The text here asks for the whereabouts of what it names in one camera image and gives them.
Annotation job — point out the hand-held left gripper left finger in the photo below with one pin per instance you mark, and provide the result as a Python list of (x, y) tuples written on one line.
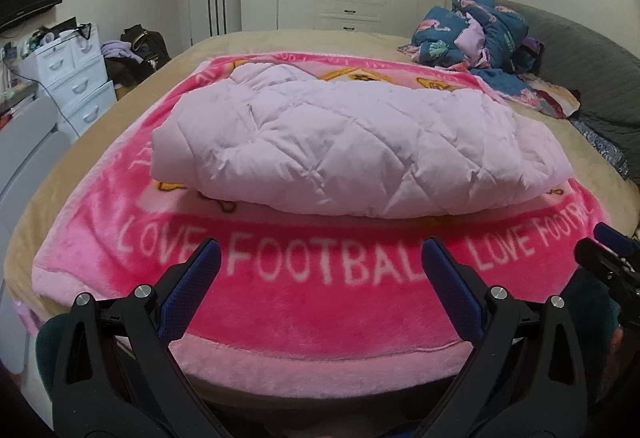
[(192, 290)]

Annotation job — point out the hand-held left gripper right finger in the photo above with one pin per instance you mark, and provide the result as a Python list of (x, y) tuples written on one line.
[(452, 293)]

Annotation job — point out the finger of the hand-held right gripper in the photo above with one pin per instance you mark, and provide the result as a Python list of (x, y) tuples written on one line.
[(595, 254), (610, 234)]

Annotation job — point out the pink quilted jacket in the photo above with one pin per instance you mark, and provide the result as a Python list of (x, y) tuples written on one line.
[(350, 143)]

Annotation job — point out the dark clothes pile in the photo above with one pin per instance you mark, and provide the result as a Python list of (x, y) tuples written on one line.
[(127, 70)]

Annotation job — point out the black clothes hanger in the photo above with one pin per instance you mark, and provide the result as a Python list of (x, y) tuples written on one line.
[(87, 29)]

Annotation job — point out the person's dark teal clothing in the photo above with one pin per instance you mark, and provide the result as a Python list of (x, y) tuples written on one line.
[(585, 313)]

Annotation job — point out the dark patterned pillow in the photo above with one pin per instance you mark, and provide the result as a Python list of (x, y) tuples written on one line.
[(605, 148)]

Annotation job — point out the pink printed blanket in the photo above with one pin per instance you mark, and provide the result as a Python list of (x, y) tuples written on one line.
[(300, 298)]

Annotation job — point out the grey quilted headboard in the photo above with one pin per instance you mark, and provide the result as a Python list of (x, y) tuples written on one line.
[(590, 53)]

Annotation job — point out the grey white furniture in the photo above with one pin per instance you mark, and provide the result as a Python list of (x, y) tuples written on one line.
[(30, 158)]

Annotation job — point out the white drawer cabinet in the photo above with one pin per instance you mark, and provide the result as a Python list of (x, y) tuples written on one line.
[(80, 83)]

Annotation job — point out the lilac cloth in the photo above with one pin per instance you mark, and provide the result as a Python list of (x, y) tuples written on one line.
[(117, 50)]

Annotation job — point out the brown bag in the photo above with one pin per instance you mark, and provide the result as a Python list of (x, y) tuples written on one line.
[(145, 40)]

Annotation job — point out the blue flamingo print duvet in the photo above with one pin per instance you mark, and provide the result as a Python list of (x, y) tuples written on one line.
[(450, 33)]

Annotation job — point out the beige bed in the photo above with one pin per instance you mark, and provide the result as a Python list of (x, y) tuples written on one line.
[(300, 40)]

